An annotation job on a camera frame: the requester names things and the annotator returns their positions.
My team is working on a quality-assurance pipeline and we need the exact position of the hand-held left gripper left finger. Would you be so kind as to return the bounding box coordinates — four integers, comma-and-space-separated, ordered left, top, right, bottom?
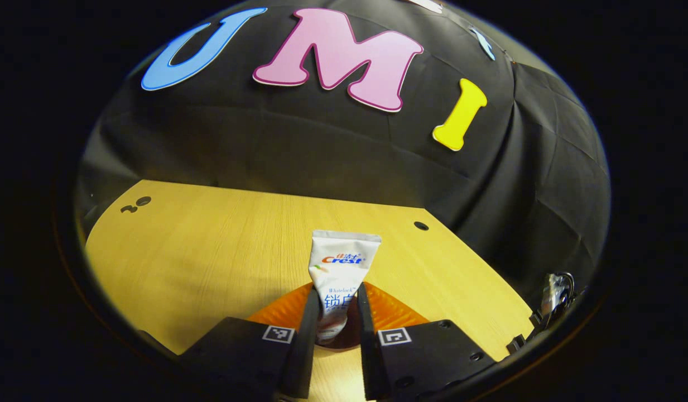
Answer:
179, 282, 323, 400

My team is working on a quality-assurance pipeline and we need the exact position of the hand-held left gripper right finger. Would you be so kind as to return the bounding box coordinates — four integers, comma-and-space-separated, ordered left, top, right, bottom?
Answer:
356, 282, 498, 400

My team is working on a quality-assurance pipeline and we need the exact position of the white toothpaste tube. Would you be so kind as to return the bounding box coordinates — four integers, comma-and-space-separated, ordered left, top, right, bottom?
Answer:
308, 230, 382, 344

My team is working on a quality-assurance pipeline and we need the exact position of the wooden desktop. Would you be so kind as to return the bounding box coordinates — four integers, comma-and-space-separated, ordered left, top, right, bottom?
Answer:
85, 180, 534, 402

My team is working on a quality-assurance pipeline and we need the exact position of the black backdrop cloth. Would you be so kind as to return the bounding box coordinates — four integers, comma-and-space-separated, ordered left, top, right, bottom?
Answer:
76, 0, 611, 313

